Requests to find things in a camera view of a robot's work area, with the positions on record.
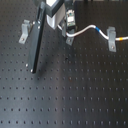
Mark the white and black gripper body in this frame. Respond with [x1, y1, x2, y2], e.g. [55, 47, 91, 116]
[46, 0, 65, 28]

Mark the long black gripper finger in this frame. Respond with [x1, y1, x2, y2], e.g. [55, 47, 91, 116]
[28, 2, 45, 73]

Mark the white cable with coloured bands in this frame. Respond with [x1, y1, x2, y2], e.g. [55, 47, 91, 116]
[57, 24, 128, 42]

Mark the left grey cable clip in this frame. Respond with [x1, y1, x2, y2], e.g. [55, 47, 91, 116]
[19, 20, 31, 44]

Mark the grey cable clip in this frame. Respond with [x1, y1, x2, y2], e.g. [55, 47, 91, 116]
[107, 27, 116, 52]
[19, 20, 31, 44]
[62, 25, 75, 45]

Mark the middle grey cable clip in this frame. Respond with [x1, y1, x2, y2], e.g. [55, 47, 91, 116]
[62, 25, 75, 45]

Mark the right grey cable clip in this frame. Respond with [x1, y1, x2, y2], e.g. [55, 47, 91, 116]
[107, 27, 116, 52]

